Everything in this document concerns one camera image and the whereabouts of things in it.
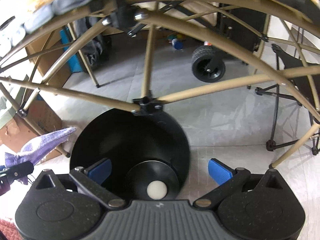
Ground pink knitted rug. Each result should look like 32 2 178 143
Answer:
0 219 22 240

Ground blue panel under table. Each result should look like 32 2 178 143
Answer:
59 26 83 73

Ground black round trash bin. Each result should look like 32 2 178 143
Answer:
69 109 190 201

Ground tan folding camping table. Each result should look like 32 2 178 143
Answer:
0 0 320 169

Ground purple towel cloth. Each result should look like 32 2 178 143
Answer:
4 127 76 185

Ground black folding camp chair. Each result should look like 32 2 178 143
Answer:
255 43 315 151

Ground white ball in bin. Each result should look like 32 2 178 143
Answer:
146 180 168 200

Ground cardboard box with liner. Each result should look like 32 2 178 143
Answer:
1 94 62 153

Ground blue white can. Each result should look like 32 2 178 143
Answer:
171 38 183 50

